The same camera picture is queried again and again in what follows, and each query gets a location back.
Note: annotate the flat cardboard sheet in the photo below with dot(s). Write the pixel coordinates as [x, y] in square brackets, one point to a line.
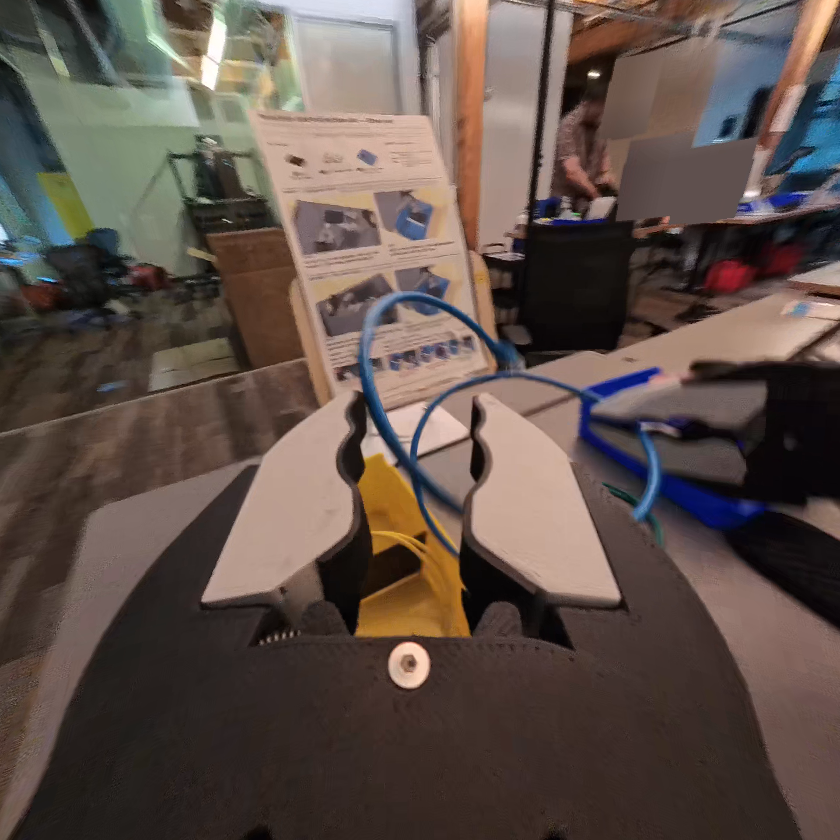
[193, 364]

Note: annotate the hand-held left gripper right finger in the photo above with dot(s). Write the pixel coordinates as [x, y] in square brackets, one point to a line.
[538, 518]

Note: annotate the black rolling cart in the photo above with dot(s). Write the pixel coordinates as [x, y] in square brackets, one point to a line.
[502, 282]

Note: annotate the black mesh office chair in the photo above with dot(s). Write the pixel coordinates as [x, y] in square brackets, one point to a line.
[85, 269]

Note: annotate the yellow plastic bin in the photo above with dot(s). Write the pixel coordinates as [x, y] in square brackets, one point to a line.
[394, 499]

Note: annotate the dark bin divider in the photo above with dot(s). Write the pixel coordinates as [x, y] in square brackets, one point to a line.
[394, 571]

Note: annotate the wooden support post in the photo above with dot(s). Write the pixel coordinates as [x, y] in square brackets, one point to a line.
[797, 59]

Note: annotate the blue plastic bin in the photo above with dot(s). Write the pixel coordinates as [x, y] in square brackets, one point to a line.
[689, 495]

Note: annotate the black metal shelf rack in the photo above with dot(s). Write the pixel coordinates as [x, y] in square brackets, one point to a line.
[216, 190]

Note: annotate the red bag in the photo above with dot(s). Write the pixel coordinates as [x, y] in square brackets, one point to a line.
[782, 259]
[732, 275]

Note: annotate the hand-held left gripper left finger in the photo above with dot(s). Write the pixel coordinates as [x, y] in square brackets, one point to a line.
[289, 518]

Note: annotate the printed instruction sheet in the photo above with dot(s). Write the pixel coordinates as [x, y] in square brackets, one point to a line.
[367, 197]

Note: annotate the blue white paper card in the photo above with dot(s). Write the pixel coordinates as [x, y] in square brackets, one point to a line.
[807, 309]

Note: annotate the brown wooden column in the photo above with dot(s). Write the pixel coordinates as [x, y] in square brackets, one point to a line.
[256, 295]

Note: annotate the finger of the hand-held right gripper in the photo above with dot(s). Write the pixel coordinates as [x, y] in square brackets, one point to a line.
[689, 459]
[689, 403]

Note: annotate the red round container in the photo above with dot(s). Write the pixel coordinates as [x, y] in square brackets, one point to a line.
[149, 275]

